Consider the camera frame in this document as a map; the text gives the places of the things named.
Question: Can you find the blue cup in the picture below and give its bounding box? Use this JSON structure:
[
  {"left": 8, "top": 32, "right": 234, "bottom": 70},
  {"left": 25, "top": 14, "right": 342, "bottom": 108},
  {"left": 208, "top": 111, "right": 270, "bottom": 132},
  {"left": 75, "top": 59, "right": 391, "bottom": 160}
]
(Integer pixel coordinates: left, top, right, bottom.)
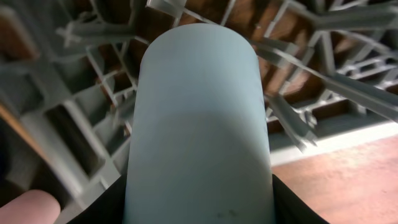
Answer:
[{"left": 123, "top": 23, "right": 275, "bottom": 223}]

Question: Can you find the pink cup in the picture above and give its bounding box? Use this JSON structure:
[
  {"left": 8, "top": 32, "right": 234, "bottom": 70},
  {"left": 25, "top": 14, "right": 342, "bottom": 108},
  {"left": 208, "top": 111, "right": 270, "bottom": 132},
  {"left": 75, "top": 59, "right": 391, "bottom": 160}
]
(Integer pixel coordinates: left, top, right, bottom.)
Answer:
[{"left": 1, "top": 190, "right": 61, "bottom": 224}]

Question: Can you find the grey plastic dishwasher rack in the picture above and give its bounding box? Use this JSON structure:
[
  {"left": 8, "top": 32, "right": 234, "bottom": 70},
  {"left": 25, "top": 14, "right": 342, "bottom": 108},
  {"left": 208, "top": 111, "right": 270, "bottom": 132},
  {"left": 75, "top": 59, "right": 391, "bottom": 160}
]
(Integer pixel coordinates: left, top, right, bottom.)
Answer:
[{"left": 1, "top": 0, "right": 397, "bottom": 223}]

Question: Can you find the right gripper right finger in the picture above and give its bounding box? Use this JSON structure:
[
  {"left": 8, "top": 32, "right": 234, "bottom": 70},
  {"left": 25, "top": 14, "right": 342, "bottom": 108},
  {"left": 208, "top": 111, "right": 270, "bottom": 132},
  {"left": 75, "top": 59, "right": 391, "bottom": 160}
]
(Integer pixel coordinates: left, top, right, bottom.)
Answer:
[{"left": 272, "top": 174, "right": 328, "bottom": 224}]

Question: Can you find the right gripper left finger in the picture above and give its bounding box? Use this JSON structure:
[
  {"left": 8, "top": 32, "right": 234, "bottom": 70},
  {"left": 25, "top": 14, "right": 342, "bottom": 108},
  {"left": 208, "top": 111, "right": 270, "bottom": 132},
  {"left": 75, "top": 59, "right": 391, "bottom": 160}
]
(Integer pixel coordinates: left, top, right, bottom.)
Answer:
[{"left": 68, "top": 174, "right": 127, "bottom": 224}]

